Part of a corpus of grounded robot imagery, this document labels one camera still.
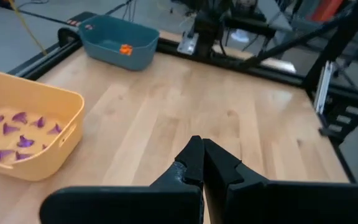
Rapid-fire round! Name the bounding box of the yellow plastic bin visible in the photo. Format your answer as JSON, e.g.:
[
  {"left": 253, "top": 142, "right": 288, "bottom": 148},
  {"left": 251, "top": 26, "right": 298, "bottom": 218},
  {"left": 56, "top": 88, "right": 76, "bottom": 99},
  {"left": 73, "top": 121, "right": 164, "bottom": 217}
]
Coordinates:
[{"left": 0, "top": 70, "right": 86, "bottom": 182}]

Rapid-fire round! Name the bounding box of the teal plastic bin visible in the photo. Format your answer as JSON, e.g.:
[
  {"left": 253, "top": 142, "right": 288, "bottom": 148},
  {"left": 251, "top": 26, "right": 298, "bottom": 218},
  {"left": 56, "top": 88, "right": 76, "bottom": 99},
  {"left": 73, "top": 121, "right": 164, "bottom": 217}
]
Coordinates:
[{"left": 78, "top": 14, "right": 161, "bottom": 72}]

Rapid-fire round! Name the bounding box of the orange plastic pumpkin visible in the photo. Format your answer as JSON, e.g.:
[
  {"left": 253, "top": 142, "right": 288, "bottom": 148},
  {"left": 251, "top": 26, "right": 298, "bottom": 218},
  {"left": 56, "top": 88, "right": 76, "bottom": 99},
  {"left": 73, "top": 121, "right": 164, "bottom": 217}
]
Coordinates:
[{"left": 119, "top": 44, "right": 134, "bottom": 57}]

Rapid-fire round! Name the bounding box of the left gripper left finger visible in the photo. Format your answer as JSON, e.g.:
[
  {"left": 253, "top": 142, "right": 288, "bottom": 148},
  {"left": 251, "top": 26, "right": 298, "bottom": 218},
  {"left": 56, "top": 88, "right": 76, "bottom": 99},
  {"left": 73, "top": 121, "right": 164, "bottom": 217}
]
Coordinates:
[{"left": 149, "top": 134, "right": 206, "bottom": 224}]

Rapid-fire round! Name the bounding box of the yellow cable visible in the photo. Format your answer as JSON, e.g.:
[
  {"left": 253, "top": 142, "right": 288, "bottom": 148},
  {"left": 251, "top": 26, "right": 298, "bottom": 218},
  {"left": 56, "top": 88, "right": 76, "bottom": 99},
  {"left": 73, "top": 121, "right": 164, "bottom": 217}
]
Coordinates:
[{"left": 8, "top": 0, "right": 48, "bottom": 56}]

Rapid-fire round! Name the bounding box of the red orange container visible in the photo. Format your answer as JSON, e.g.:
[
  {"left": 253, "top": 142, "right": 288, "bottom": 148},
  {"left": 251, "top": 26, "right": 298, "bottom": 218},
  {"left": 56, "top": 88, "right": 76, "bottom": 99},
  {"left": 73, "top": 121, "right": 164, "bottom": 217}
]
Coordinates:
[{"left": 310, "top": 0, "right": 344, "bottom": 23}]

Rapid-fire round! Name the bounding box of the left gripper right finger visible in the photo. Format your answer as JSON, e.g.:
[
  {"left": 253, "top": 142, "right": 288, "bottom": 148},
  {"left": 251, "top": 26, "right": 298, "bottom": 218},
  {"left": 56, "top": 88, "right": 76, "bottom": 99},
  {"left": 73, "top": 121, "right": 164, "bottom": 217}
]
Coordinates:
[{"left": 201, "top": 138, "right": 270, "bottom": 224}]

